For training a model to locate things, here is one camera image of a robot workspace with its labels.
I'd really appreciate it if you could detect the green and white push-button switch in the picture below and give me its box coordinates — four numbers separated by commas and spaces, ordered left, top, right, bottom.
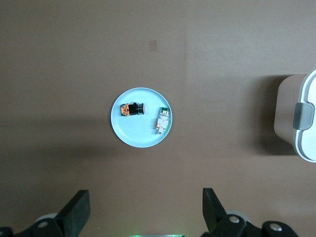
154, 107, 171, 136

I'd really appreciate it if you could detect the orange and black push-button switch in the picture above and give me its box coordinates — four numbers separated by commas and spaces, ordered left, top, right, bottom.
120, 102, 146, 117

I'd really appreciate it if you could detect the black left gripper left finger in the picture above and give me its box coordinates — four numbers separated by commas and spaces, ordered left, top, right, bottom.
0, 189, 91, 237

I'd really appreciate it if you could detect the grey box latch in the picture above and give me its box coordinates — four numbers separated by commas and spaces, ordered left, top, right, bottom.
293, 101, 315, 130

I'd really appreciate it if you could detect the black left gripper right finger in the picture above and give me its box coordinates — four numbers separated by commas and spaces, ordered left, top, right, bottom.
202, 188, 300, 237

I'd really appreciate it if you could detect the light blue round plate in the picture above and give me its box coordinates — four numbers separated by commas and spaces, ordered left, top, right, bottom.
110, 87, 175, 148

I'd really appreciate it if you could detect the white lidded plastic box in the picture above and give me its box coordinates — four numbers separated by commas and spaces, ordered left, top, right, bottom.
273, 68, 316, 163

